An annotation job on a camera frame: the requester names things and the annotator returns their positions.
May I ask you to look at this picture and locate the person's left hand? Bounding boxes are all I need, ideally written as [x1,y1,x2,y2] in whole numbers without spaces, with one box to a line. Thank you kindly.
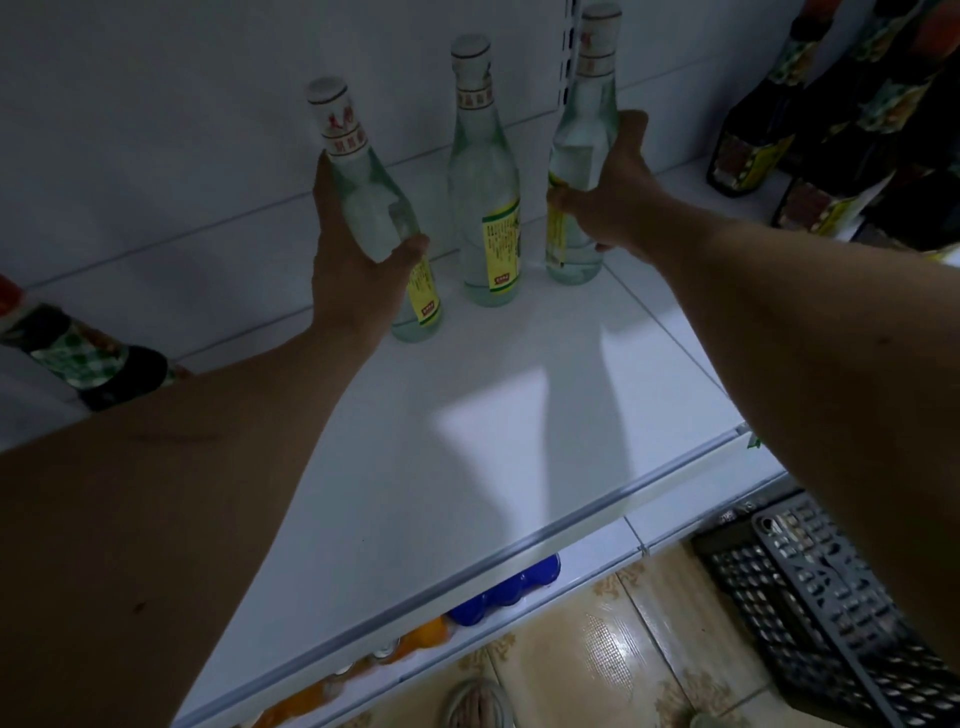
[309,151,433,351]

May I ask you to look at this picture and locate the person's shoe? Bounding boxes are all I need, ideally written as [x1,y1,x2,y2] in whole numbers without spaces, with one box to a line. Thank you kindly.
[441,678,519,728]

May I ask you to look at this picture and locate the person's right hand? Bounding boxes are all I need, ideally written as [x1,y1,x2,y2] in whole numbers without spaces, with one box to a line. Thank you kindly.
[546,110,723,265]

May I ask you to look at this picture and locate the clear glass bottle yellow label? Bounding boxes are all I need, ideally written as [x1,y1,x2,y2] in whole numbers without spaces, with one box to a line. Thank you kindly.
[306,76,444,345]
[447,33,523,308]
[544,2,624,287]

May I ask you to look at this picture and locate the person's left forearm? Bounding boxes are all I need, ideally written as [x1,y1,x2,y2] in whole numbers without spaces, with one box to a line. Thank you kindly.
[0,324,378,728]

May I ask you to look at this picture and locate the white lower shelf board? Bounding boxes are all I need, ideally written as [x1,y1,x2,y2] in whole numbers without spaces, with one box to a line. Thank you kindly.
[300,463,798,728]

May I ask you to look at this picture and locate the slotted white shelf upright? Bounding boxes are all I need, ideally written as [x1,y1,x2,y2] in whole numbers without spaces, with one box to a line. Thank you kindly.
[557,0,585,114]

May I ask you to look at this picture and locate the person's right forearm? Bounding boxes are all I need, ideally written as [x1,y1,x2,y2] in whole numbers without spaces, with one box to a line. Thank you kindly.
[654,217,960,676]

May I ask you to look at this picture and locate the black plastic crate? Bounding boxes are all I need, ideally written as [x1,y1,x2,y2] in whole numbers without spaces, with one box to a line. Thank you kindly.
[690,490,960,728]

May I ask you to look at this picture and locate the white metal shelf board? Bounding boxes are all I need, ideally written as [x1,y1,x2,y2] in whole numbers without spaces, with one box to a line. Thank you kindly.
[171,156,790,728]

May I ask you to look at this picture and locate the pack of blue bottles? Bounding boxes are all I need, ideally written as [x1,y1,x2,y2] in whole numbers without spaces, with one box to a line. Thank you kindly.
[448,553,563,628]

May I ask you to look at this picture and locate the row of orange drink bottles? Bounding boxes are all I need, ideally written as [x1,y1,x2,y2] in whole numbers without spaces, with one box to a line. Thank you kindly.
[251,616,453,728]

